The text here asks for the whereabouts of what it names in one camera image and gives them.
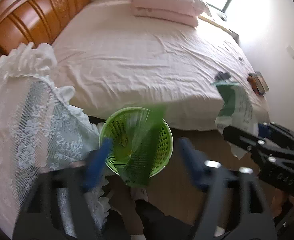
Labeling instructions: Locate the small grey black clip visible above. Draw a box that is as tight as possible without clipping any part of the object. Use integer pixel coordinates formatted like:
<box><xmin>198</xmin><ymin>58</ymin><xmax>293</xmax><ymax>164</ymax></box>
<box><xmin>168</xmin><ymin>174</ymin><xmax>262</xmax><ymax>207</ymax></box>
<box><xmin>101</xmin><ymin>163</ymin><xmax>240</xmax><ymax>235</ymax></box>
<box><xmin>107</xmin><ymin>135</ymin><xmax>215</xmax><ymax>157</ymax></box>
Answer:
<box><xmin>214</xmin><ymin>72</ymin><xmax>231</xmax><ymax>81</ymax></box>

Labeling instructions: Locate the folded pink white quilt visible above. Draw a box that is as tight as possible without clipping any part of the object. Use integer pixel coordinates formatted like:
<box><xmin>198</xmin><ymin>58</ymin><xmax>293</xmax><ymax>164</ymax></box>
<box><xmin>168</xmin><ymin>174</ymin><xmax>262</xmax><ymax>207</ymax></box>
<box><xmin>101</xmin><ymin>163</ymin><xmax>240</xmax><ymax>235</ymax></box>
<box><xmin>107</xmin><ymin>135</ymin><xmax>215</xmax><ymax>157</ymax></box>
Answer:
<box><xmin>131</xmin><ymin>0</ymin><xmax>212</xmax><ymax>27</ymax></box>

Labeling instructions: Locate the wooden bed headboard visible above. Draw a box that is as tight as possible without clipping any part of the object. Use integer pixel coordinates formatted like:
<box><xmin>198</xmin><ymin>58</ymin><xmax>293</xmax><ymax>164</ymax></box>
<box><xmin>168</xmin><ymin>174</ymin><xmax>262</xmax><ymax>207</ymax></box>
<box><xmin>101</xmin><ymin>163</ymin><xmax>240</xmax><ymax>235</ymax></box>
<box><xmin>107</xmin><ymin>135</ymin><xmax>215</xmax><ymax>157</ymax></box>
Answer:
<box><xmin>0</xmin><ymin>0</ymin><xmax>91</xmax><ymax>56</ymax></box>

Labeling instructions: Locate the white lace table cover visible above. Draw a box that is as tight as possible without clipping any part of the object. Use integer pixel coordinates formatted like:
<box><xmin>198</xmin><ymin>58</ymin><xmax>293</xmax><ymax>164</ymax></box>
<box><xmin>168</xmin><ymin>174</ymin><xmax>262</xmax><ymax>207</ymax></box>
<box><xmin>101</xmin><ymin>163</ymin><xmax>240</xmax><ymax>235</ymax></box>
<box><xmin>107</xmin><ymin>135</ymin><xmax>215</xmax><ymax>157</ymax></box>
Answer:
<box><xmin>0</xmin><ymin>43</ymin><xmax>110</xmax><ymax>239</ymax></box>

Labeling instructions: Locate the green white snack bag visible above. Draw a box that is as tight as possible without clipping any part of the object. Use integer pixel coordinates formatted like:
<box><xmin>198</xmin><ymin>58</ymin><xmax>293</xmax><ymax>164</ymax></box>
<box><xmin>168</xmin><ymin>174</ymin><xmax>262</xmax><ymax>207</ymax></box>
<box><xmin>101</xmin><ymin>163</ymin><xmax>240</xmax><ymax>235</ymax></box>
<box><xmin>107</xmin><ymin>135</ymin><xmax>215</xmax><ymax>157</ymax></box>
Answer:
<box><xmin>210</xmin><ymin>81</ymin><xmax>259</xmax><ymax>160</ymax></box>

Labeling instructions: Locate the pink bed sheet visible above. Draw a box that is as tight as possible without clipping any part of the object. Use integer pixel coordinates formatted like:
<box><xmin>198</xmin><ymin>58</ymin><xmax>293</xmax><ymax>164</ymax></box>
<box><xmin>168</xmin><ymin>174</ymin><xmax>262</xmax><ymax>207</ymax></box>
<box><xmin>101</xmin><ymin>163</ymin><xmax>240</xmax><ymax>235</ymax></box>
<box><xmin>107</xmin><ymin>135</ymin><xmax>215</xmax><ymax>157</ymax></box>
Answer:
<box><xmin>50</xmin><ymin>1</ymin><xmax>269</xmax><ymax>131</ymax></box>

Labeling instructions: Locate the dark green snack wrapper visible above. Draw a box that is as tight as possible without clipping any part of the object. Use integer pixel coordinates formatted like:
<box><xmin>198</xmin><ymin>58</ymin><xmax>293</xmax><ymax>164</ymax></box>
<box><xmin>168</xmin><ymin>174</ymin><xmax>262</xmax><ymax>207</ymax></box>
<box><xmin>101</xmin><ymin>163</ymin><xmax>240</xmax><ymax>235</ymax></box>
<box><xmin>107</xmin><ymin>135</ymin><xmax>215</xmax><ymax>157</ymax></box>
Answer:
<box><xmin>119</xmin><ymin>107</ymin><xmax>164</xmax><ymax>188</ymax></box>

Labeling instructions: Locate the green plastic waste basket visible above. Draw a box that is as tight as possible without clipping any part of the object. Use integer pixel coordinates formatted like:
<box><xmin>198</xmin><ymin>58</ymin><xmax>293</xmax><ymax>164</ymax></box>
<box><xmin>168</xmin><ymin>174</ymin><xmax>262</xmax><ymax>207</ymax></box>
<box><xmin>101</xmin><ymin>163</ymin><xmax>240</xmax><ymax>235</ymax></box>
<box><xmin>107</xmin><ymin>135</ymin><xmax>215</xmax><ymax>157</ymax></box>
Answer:
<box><xmin>99</xmin><ymin>107</ymin><xmax>174</xmax><ymax>180</ymax></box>

